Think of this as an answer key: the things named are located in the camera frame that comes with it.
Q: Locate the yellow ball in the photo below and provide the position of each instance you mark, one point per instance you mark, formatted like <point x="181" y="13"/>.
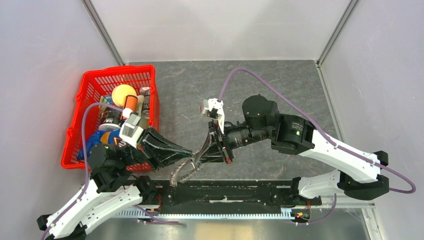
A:
<point x="120" y="92"/>

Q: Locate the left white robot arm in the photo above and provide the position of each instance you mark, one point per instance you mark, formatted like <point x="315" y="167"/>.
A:
<point x="110" y="186"/>

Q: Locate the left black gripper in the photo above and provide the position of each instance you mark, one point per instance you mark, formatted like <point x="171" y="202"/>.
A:
<point x="155" y="147"/>

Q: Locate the colourful small box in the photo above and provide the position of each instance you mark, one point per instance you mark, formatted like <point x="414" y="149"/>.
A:
<point x="106" y="99"/>

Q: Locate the red plastic basket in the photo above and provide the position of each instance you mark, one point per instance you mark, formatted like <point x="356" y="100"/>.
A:
<point x="97" y="83"/>

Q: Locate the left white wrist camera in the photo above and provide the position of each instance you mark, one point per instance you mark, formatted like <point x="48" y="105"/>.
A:
<point x="130" y="131"/>

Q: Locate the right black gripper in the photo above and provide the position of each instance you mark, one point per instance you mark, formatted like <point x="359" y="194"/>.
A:
<point x="214" y="154"/>

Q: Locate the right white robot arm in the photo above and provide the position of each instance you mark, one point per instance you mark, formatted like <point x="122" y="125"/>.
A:
<point x="356" y="174"/>

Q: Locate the blue Doritos chip bag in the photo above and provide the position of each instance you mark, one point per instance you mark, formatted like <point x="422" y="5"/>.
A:
<point x="110" y="139"/>

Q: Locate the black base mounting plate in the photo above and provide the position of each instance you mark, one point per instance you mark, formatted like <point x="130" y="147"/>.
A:
<point x="201" y="197"/>

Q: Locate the black can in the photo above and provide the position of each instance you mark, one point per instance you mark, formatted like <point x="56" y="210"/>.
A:
<point x="110" y="120"/>

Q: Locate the clear green bottle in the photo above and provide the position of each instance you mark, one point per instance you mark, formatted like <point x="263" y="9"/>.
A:
<point x="144" y="106"/>

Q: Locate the orange cylinder bottle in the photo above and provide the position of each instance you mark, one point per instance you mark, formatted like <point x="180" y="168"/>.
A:
<point x="130" y="105"/>

